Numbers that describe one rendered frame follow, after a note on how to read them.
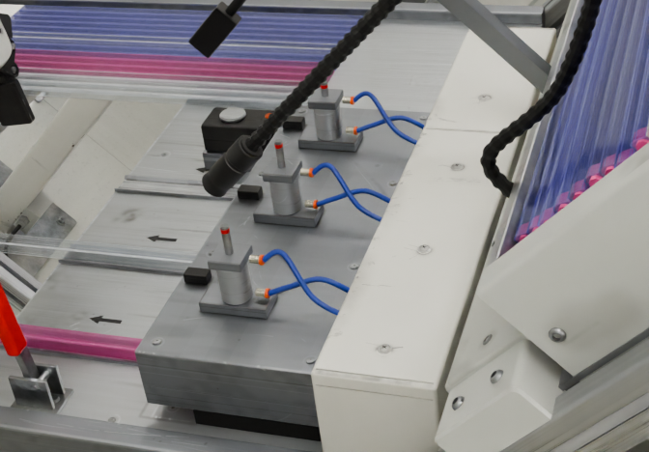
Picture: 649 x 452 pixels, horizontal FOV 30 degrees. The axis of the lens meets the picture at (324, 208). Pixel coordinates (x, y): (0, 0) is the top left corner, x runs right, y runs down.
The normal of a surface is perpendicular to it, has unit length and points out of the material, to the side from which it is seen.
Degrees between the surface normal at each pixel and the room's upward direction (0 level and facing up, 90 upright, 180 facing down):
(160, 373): 90
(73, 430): 44
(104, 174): 0
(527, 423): 90
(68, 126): 90
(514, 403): 90
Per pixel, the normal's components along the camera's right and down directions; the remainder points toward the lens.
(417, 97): -0.11, -0.83
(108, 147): 0.58, -0.54
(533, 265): -0.29, 0.55
